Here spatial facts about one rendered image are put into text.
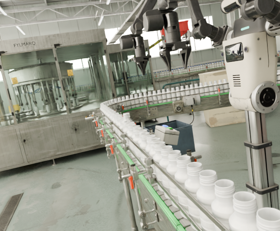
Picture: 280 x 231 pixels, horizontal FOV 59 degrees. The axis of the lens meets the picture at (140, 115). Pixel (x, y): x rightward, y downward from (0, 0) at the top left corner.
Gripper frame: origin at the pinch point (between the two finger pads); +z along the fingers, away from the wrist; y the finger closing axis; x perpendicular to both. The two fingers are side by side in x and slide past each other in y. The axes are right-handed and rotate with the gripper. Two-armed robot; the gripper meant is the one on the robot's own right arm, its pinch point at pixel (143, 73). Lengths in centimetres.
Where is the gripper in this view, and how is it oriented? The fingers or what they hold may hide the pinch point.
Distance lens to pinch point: 138.6
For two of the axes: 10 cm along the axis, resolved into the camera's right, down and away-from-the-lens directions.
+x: 2.7, 1.2, -9.6
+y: -9.5, 1.9, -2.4
